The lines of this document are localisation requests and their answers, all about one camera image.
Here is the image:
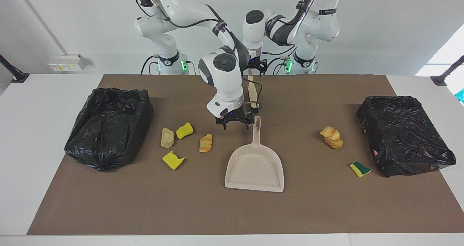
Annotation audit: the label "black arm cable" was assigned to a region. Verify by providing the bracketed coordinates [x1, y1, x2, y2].
[135, 0, 262, 110]
[261, 0, 319, 56]

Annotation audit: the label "striped croissant toy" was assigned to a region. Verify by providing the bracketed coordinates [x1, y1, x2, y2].
[199, 134, 213, 153]
[320, 126, 341, 140]

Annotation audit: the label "black clamp post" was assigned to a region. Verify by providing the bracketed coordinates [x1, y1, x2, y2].
[431, 56, 464, 86]
[0, 54, 30, 84]

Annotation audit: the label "brown table mat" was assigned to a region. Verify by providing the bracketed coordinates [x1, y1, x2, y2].
[27, 74, 464, 235]

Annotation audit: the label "white wall socket box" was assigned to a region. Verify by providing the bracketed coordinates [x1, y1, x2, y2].
[48, 54, 87, 72]

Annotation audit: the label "beige plastic dustpan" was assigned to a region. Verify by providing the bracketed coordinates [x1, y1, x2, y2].
[225, 116, 285, 193]

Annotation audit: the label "beige bread chunk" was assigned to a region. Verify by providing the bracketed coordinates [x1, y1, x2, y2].
[161, 127, 175, 148]

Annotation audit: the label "deep black bagged bin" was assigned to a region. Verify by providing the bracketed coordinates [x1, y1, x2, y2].
[64, 88, 154, 172]

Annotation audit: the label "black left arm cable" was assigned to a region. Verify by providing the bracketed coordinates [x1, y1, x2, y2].
[261, 0, 319, 56]

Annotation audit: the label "beige hand brush black bristles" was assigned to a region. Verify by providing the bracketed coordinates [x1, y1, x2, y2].
[248, 75, 262, 114]

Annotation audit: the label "green and yellow sponge piece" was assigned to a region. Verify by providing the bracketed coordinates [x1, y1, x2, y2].
[349, 161, 372, 178]

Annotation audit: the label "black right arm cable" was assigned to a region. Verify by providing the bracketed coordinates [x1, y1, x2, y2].
[135, 0, 262, 110]

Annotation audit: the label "black base cable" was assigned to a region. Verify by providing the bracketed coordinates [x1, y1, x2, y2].
[141, 55, 162, 75]
[268, 57, 290, 75]

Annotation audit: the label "black right base cable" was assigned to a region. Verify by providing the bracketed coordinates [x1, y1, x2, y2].
[141, 55, 162, 75]

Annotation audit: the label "flat black bagged bin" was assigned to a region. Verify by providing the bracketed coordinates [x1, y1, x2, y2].
[356, 96, 457, 177]

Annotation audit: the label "black left base cable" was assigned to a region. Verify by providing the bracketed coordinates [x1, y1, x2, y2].
[268, 57, 290, 75]

